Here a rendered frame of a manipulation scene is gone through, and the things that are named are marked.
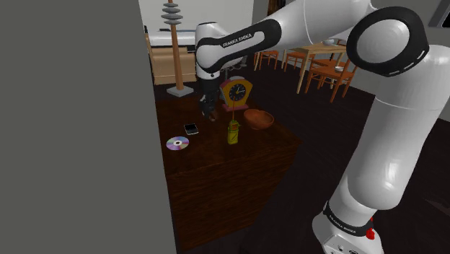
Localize brown wooden bowl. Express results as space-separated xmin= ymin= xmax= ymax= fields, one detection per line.
xmin=243 ymin=108 xmax=275 ymax=131

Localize yellow clock with red base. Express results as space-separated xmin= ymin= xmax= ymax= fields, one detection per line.
xmin=219 ymin=75 xmax=254 ymax=113

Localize yellow green bottle with stick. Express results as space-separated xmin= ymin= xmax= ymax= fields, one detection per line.
xmin=226 ymin=102 xmax=242 ymax=146

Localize wooden floor lamp, grey discs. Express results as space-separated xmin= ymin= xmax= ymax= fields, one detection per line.
xmin=160 ymin=0 xmax=195 ymax=97

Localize orange wooden chair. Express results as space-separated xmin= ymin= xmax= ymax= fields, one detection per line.
xmin=304 ymin=58 xmax=358 ymax=104
xmin=253 ymin=50 xmax=281 ymax=71
xmin=283 ymin=49 xmax=316 ymax=74

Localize light wooden dining table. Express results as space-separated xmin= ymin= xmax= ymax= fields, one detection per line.
xmin=289 ymin=38 xmax=353 ymax=95

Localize tan and white bed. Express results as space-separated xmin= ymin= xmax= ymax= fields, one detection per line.
xmin=144 ymin=25 xmax=198 ymax=87

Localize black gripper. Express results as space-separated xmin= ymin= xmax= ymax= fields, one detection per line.
xmin=200 ymin=77 xmax=221 ymax=123

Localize shiny compact disc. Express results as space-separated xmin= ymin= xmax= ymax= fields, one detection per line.
xmin=165 ymin=136 xmax=190 ymax=152

